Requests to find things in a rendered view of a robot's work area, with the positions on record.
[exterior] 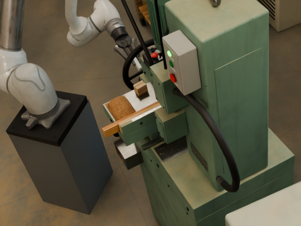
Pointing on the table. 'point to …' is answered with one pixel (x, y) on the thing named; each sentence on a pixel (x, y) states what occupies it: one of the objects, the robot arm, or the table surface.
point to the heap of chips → (120, 107)
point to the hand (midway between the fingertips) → (137, 64)
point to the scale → (145, 114)
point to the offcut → (140, 88)
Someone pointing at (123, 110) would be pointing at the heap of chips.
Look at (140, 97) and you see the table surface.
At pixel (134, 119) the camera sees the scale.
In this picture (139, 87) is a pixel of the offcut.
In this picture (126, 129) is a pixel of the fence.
